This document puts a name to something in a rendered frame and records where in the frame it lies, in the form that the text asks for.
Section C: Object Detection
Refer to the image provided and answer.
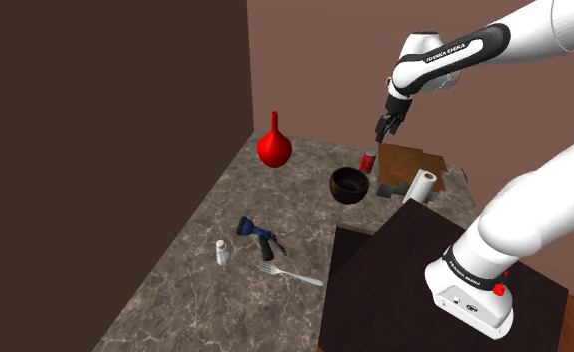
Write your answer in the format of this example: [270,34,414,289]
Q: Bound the red can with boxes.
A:
[358,150,378,175]

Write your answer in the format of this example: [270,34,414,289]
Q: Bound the white paper towel roll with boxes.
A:
[402,168,438,205]

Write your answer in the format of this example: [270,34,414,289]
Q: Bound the dark brown bowl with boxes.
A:
[328,166,371,206]

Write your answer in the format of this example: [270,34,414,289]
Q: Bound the red round vase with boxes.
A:
[256,110,294,169]

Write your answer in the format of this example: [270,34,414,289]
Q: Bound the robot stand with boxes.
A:
[318,199,570,352]

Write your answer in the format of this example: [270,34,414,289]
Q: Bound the silver fork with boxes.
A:
[256,261,325,288]

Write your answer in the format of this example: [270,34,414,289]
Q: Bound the white salt shaker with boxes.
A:
[214,239,230,267]

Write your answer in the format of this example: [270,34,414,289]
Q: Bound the blue hose spray nozzle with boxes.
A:
[236,215,289,262]

